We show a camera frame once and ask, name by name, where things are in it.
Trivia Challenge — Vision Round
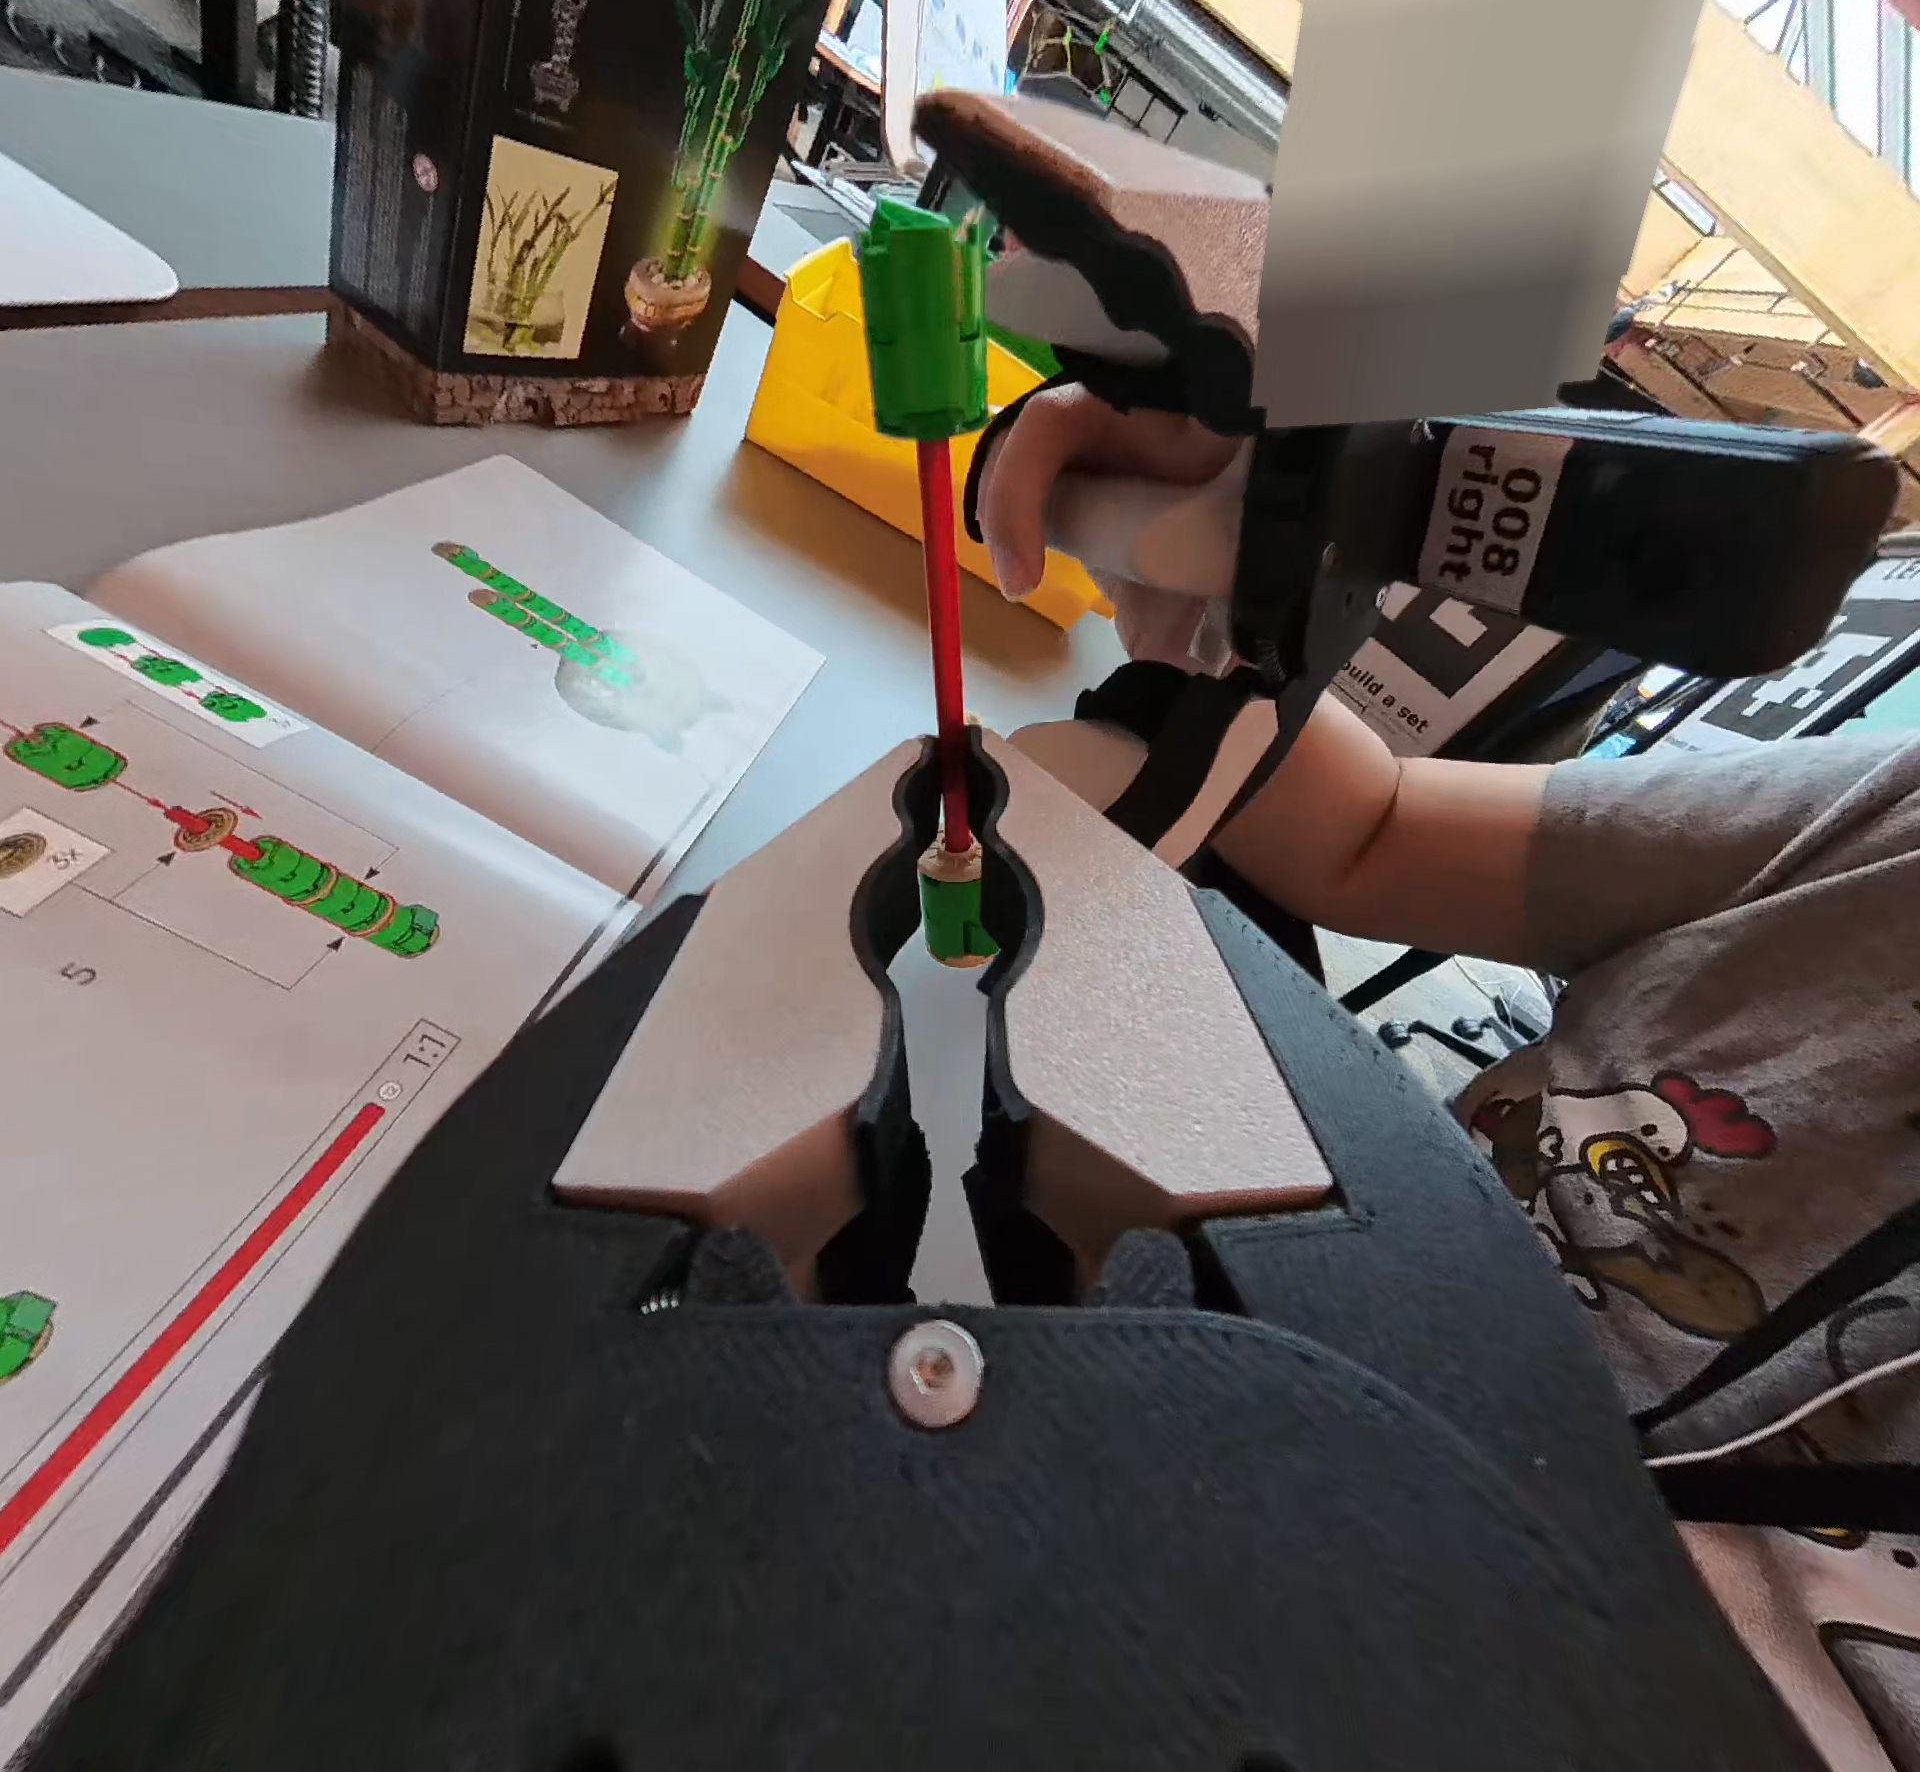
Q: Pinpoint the short green brick with tan disc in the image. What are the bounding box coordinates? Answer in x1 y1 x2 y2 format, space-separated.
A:
914 836 1004 973

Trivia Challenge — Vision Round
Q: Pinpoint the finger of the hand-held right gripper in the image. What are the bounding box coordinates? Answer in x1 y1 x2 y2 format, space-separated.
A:
912 90 1277 363
975 213 1263 443

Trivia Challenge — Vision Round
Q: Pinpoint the black plant print box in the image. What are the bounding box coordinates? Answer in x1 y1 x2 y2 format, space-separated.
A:
326 0 872 427

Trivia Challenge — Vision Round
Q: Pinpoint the yellow storage bin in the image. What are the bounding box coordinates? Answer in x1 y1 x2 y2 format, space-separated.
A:
746 235 1118 636

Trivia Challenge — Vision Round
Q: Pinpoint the red toy axle rod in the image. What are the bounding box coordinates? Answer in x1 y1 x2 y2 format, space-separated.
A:
919 436 977 856

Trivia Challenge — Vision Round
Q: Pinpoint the black strap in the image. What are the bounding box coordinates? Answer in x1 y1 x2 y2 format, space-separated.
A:
1633 1203 1920 1538

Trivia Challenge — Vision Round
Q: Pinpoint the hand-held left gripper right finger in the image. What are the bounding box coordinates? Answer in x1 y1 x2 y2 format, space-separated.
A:
957 725 1342 1307

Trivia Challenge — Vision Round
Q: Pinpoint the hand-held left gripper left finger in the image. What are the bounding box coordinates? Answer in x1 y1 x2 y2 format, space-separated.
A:
553 735 934 1307

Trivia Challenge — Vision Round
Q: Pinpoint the open instruction booklet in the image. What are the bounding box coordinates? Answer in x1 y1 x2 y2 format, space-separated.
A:
0 456 827 1772

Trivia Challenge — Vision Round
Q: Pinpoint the long green toy brick cylinder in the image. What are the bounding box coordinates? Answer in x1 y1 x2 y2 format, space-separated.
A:
859 194 996 443

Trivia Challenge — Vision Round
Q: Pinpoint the person's grey printed shirt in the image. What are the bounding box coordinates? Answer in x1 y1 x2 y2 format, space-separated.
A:
1321 737 1920 1772

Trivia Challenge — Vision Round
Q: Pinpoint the person's right hand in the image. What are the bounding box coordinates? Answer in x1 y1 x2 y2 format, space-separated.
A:
972 378 1256 673

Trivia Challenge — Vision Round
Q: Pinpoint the white board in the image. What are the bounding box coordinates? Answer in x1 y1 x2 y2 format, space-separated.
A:
0 152 182 307

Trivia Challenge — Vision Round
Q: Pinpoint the white cable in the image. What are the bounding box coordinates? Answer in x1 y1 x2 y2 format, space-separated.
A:
1644 1378 1920 1473

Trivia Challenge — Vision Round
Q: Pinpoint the grey table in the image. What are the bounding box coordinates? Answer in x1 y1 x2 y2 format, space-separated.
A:
0 66 340 305

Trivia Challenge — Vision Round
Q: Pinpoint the grey desk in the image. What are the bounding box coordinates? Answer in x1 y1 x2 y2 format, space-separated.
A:
0 173 1118 1730

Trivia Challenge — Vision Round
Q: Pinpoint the white marker printed sheet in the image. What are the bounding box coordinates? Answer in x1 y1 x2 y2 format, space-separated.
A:
1332 557 1920 761

